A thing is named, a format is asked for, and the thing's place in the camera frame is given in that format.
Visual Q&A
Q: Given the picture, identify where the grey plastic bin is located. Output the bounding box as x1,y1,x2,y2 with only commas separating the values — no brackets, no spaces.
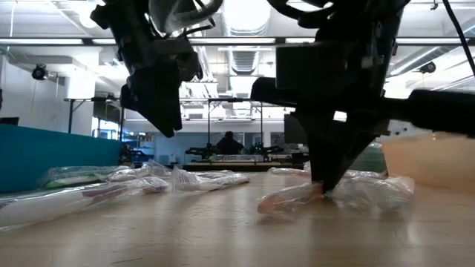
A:
350,142,387,174

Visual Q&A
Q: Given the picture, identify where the white ceiling air duct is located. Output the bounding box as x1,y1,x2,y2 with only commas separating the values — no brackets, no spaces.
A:
98,50,129,81

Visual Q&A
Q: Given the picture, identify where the person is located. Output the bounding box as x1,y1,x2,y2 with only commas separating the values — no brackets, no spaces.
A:
216,131,245,156

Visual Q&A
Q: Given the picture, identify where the green white wrapped toothbrush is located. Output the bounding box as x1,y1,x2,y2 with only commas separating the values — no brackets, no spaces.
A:
45,165,131,190

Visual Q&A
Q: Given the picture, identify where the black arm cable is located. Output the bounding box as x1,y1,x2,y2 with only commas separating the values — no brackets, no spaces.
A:
148,0,224,38
442,0,475,77

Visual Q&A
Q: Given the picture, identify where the black overhead crossbar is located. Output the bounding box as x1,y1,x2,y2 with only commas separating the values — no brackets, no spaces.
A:
0,36,475,47

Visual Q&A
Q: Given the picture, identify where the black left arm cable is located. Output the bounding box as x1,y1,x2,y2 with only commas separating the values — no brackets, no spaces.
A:
148,0,224,38

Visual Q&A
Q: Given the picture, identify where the purple white toothbrush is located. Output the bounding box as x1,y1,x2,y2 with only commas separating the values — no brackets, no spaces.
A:
107,160,172,182
0,177,171,228
171,166,251,193

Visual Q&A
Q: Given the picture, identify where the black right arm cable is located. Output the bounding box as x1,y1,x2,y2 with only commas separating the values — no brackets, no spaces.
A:
442,0,475,77

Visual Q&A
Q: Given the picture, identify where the wooden workstation table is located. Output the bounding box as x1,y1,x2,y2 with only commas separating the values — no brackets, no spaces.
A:
181,159,294,173

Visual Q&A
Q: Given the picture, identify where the orange translucent plastic bin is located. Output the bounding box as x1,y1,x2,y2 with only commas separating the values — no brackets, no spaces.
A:
381,131,475,192

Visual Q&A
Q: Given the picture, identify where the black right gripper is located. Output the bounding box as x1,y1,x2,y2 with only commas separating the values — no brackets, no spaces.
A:
250,39,475,194

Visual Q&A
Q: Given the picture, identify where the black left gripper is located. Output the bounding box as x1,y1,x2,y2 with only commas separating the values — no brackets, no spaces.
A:
118,36,204,139

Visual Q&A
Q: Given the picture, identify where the black metal rack frame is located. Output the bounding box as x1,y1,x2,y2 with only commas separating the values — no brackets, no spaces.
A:
63,96,265,161

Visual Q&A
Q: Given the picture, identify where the teal plastic bin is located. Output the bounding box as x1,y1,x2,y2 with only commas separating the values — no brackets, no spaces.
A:
0,124,123,194

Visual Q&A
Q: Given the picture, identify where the silver round ventilation duct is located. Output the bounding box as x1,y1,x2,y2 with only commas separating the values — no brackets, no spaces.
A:
389,22,475,77
219,0,272,73

